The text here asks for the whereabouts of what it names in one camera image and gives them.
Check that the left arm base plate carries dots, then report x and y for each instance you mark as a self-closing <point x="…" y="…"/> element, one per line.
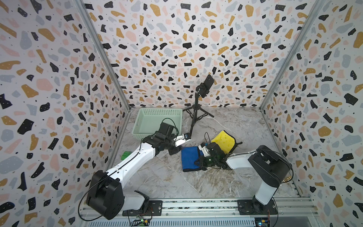
<point x="154" y="207"/>

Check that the yellow grey dishcloth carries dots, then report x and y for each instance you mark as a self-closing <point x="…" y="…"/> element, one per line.
<point x="226" y="142"/>

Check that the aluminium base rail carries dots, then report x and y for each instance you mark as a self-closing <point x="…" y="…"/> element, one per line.
<point x="219" y="212"/>

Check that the left green circuit board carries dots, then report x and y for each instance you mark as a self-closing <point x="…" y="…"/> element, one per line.
<point x="140" y="222"/>

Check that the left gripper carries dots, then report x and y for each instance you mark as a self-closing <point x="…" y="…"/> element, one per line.
<point x="177" y="149"/>

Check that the black phone on tripod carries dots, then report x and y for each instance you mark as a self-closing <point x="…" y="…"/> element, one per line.
<point x="205" y="85"/>

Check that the right green circuit board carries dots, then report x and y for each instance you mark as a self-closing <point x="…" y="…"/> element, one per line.
<point x="262" y="222"/>

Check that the small green block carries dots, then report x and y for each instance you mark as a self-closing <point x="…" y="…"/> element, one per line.
<point x="125" y="155"/>

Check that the green circuit board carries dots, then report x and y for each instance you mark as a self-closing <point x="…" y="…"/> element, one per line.
<point x="262" y="222"/>
<point x="140" y="222"/>

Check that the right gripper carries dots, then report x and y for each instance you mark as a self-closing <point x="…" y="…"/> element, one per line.
<point x="203" y="161"/>

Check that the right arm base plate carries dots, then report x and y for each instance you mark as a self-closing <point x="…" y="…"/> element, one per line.
<point x="246" y="207"/>

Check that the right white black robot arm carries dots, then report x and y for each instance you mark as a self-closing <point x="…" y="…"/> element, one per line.
<point x="271" y="167"/>

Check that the black tripod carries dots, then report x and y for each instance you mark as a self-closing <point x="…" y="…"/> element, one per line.
<point x="195" y="111"/>

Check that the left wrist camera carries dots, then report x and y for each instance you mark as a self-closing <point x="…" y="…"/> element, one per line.
<point x="187" y="136"/>

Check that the blue grey dishcloth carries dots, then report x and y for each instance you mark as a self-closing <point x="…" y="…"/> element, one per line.
<point x="192" y="159"/>

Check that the mint green plastic basket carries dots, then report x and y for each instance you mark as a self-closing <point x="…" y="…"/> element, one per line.
<point x="149" y="119"/>

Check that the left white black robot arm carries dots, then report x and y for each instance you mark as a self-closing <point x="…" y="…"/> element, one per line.
<point x="106" y="195"/>

